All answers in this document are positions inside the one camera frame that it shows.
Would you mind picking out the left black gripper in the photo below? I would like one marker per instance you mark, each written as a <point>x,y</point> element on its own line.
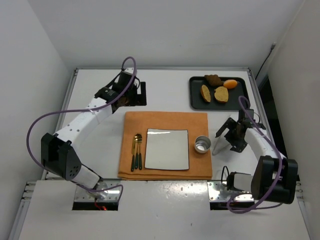
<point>137,93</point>

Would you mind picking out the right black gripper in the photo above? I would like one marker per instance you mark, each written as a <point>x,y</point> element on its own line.
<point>231,135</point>

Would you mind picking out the metal serving tongs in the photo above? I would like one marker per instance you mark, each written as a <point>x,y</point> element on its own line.
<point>220,143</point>

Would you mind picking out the dark brown bread piece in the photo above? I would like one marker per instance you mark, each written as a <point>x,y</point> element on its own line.
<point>214,80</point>

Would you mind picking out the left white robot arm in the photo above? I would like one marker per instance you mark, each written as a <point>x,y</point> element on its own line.
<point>59,151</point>

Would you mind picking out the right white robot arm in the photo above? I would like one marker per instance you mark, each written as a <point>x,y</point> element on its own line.
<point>275,175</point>

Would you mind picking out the bread slice middle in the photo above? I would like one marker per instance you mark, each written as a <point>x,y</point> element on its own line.
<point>221,94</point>

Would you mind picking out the bread slice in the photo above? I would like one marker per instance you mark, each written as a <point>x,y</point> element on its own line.
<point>205,93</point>
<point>221,94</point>

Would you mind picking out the bread slice left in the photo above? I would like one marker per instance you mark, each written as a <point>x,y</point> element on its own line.
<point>205,93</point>

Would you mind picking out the orange cloth placemat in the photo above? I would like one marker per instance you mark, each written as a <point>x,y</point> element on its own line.
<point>140,121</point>

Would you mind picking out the metal cup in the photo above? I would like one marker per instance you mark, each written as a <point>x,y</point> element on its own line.
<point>202,144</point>

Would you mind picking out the black tray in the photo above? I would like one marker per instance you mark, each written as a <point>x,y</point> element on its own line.
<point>197,102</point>

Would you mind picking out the orange round bun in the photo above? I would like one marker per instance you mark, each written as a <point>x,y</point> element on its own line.
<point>230,84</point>

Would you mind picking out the white square plate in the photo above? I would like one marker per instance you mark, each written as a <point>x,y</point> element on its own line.
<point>167,150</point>

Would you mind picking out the gold fork green handle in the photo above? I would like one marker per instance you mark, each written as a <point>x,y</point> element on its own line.
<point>140,152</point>

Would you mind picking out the gold spoon green handle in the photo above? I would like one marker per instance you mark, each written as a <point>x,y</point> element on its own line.
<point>136,152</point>

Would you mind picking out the gold knife green handle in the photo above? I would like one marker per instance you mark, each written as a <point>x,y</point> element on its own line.
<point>132,167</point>

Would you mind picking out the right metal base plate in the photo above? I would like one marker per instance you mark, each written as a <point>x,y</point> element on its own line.
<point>218,193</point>

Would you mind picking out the metal base plate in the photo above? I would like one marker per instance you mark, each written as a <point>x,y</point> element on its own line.
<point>218,193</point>
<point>110,191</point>

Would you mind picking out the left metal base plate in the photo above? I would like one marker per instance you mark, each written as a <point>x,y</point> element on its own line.
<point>110,191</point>

